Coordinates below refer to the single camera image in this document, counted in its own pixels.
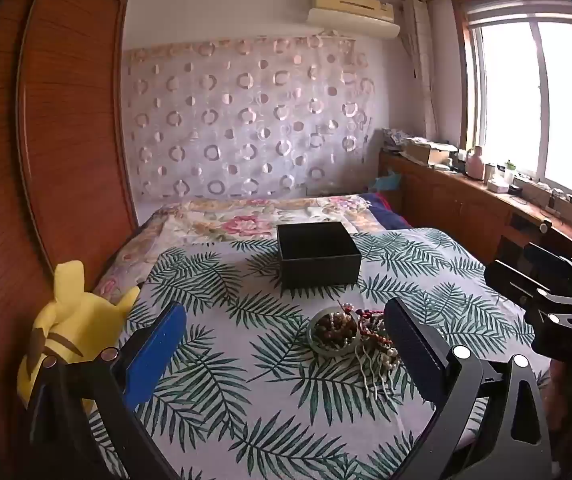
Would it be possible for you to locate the dark blue blanket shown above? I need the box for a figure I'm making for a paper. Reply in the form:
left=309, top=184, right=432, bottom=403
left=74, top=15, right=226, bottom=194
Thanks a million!
left=366, top=192, right=415, bottom=233

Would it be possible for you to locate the wall air conditioner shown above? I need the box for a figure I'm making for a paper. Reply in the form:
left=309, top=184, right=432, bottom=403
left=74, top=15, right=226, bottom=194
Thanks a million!
left=307, top=0, right=401, bottom=39

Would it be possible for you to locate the teal cloth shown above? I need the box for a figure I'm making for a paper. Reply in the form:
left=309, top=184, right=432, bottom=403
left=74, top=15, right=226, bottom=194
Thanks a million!
left=372, top=169, right=401, bottom=192

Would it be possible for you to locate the yellow plush toy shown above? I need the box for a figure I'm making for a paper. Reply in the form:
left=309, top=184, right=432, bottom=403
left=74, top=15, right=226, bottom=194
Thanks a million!
left=18, top=260, right=141, bottom=409

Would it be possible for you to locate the wooden wardrobe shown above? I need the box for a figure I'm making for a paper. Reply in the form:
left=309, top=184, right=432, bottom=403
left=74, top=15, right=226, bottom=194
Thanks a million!
left=0, top=0, right=140, bottom=480

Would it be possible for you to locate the ring patterned sheer curtain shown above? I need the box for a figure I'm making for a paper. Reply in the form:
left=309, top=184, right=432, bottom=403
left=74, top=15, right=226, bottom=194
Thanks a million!
left=123, top=32, right=381, bottom=202

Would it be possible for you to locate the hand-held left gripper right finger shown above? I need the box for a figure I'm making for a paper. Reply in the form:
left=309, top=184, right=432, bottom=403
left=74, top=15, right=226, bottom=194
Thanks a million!
left=383, top=297, right=554, bottom=480

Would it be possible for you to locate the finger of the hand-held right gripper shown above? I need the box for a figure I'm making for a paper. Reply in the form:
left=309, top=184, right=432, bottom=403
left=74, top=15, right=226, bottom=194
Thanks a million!
left=522, top=242, right=572, bottom=291
left=483, top=259, right=572, bottom=312

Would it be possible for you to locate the pink jug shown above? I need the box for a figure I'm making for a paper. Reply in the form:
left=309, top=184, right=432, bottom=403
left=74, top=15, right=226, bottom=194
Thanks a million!
left=466, top=146, right=487, bottom=180

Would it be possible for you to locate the floral bedspread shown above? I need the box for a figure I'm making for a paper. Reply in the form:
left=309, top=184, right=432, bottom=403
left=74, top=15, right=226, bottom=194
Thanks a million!
left=93, top=192, right=417, bottom=306

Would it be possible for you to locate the brown bead bracelet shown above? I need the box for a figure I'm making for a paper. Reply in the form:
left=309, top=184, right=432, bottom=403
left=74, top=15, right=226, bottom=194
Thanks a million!
left=314, top=311, right=357, bottom=347

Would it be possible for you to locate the wooden cabinet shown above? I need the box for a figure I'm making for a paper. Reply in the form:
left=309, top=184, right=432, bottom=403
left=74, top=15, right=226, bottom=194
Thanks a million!
left=378, top=150, right=572, bottom=281

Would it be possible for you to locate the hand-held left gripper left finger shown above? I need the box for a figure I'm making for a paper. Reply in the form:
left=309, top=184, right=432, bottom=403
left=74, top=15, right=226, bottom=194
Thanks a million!
left=28, top=302, right=189, bottom=480

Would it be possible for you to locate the cardboard box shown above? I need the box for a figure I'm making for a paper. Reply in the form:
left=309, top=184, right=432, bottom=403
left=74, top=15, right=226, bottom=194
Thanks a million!
left=401, top=141, right=459, bottom=167

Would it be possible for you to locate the red bead necklace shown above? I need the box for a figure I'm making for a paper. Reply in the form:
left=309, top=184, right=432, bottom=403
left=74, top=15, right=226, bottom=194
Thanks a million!
left=338, top=302, right=397, bottom=357

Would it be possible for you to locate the white pearl necklace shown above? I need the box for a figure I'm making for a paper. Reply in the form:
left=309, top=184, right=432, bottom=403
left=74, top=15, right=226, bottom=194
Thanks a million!
left=356, top=344, right=405, bottom=397

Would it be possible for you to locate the pale green bangle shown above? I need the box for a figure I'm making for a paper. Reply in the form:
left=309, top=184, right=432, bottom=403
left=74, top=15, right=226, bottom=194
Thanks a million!
left=308, top=308, right=361, bottom=358

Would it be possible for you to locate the window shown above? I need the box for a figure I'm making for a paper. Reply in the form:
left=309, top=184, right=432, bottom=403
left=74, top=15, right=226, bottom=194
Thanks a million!
left=453, top=0, right=572, bottom=207

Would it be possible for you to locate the leaf print tablecloth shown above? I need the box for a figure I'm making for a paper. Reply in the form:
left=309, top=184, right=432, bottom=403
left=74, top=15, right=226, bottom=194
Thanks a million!
left=86, top=227, right=557, bottom=480

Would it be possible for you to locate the white window curtain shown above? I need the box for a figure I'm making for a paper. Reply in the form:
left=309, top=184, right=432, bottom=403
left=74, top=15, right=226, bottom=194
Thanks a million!
left=400, top=0, right=439, bottom=133

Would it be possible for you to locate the crumpled patterned bundle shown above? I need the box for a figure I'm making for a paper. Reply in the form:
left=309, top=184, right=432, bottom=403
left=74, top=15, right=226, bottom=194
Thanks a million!
left=383, top=127, right=427, bottom=152

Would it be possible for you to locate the black box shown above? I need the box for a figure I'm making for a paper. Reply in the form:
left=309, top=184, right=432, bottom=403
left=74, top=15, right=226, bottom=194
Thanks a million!
left=276, top=221, right=363, bottom=291

